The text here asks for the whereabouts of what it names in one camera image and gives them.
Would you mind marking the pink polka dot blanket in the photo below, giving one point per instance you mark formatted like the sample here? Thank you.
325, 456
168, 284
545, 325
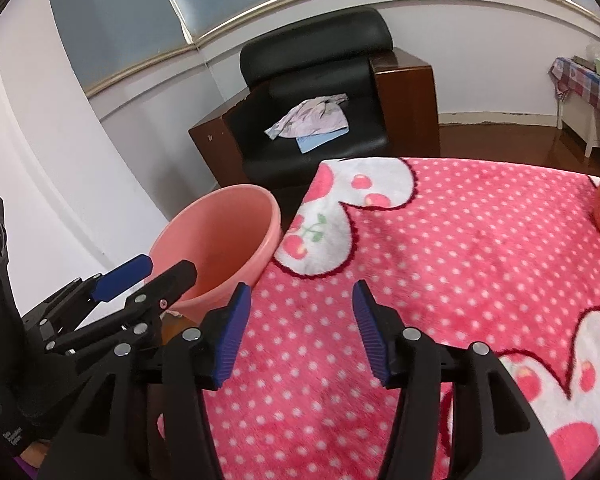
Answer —
430, 270

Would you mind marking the pink plastic basin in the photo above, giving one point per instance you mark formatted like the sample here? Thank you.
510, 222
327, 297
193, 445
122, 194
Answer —
220, 240

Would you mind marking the light blue paper sheet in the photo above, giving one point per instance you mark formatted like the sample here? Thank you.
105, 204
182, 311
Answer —
317, 141

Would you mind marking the floral pale cloth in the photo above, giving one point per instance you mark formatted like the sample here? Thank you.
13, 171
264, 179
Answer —
312, 116

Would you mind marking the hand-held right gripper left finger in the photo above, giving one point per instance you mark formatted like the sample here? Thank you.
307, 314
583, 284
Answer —
232, 340

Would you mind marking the black leather armchair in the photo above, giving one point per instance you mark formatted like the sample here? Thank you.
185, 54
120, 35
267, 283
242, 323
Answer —
320, 50

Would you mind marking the white table with checked cloth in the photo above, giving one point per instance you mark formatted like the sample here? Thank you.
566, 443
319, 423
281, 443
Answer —
592, 105

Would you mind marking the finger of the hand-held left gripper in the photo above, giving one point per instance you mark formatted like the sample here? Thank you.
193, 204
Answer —
172, 282
122, 276

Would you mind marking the window with metal frame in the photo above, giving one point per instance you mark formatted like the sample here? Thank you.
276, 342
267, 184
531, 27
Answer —
140, 15

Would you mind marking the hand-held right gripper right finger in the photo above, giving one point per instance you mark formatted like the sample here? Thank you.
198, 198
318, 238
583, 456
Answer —
372, 340

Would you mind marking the person's left forearm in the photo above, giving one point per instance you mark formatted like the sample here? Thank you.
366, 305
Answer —
30, 456

